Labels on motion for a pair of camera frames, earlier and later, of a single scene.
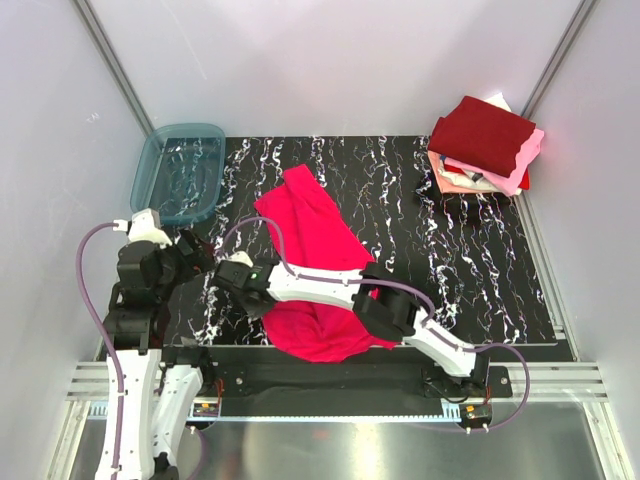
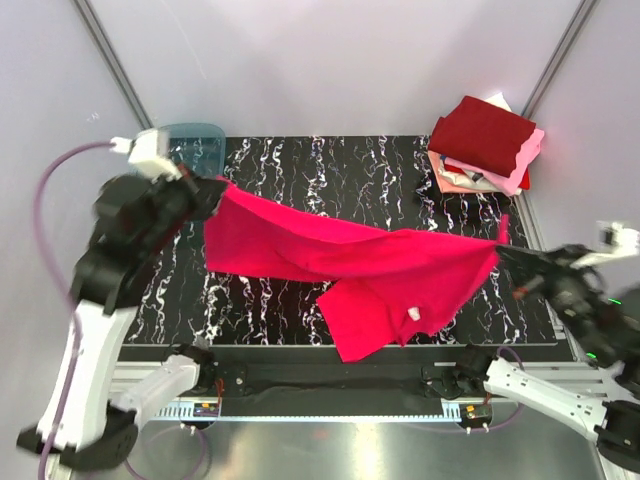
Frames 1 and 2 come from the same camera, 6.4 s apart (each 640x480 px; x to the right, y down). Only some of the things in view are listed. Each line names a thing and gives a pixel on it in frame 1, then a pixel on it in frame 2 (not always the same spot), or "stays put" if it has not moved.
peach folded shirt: [434, 159] stays put
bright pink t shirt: [317, 238] to [392, 285]
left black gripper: [198, 265] to [206, 192]
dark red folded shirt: [481, 134] stays put
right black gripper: [264, 307] to [556, 263]
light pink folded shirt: [509, 185] stays put
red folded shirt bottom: [524, 183] stays put
